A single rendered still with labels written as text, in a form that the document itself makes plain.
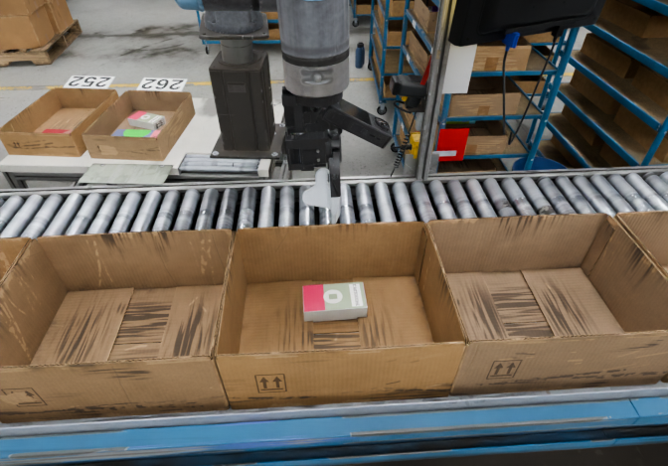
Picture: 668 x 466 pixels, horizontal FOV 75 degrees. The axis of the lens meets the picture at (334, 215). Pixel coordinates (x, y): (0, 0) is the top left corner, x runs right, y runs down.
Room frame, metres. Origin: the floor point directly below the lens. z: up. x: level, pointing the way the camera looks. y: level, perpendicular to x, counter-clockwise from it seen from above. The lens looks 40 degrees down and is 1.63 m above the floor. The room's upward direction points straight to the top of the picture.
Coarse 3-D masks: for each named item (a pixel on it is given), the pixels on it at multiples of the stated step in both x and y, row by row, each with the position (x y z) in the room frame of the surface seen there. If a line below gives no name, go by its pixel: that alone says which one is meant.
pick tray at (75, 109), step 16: (48, 96) 1.72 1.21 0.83; (64, 96) 1.77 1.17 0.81; (80, 96) 1.77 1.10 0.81; (96, 96) 1.77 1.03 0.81; (112, 96) 1.71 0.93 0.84; (32, 112) 1.60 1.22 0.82; (48, 112) 1.68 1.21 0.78; (64, 112) 1.73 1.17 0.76; (80, 112) 1.72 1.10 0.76; (96, 112) 1.57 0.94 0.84; (0, 128) 1.42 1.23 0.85; (16, 128) 1.49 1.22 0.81; (32, 128) 1.56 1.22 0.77; (48, 128) 1.59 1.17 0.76; (64, 128) 1.58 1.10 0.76; (80, 128) 1.44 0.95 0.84; (16, 144) 1.40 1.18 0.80; (32, 144) 1.39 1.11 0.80; (48, 144) 1.39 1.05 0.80; (64, 144) 1.38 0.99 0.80; (80, 144) 1.41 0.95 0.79
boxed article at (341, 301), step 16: (304, 288) 0.60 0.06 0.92; (320, 288) 0.60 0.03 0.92; (336, 288) 0.60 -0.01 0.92; (352, 288) 0.60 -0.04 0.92; (304, 304) 0.56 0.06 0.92; (320, 304) 0.56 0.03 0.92; (336, 304) 0.56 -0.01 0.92; (352, 304) 0.56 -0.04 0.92; (304, 320) 0.54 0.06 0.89; (320, 320) 0.54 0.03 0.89
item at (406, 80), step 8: (392, 80) 1.30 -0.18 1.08; (400, 80) 1.29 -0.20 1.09; (408, 80) 1.29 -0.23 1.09; (416, 80) 1.29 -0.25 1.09; (392, 88) 1.28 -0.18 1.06; (400, 88) 1.28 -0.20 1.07; (408, 88) 1.28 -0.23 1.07; (416, 88) 1.28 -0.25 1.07; (424, 88) 1.28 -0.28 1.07; (408, 96) 1.30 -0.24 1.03; (416, 96) 1.28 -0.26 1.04; (408, 104) 1.29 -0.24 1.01; (416, 104) 1.29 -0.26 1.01
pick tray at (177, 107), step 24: (120, 96) 1.69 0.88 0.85; (144, 96) 1.75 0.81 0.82; (168, 96) 1.74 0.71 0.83; (96, 120) 1.49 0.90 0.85; (120, 120) 1.63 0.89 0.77; (168, 120) 1.65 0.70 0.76; (96, 144) 1.37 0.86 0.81; (120, 144) 1.36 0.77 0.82; (144, 144) 1.36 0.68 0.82; (168, 144) 1.42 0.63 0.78
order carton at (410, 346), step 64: (256, 256) 0.65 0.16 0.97; (320, 256) 0.66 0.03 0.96; (384, 256) 0.67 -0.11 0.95; (256, 320) 0.55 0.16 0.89; (384, 320) 0.54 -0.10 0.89; (448, 320) 0.46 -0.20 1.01; (256, 384) 0.36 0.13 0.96; (320, 384) 0.37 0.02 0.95; (384, 384) 0.38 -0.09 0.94; (448, 384) 0.39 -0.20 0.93
